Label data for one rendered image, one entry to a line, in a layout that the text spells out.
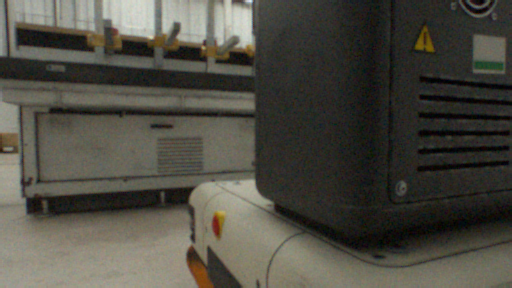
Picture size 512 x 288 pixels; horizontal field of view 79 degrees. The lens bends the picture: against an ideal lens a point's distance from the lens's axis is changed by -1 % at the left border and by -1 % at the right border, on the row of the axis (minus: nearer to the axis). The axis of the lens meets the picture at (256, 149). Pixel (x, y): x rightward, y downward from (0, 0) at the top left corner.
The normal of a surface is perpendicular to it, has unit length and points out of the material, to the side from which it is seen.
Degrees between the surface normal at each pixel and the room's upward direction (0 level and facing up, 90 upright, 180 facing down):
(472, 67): 90
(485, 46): 90
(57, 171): 90
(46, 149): 90
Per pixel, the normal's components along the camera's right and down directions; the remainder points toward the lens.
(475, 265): 0.12, -0.94
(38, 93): 0.40, 0.05
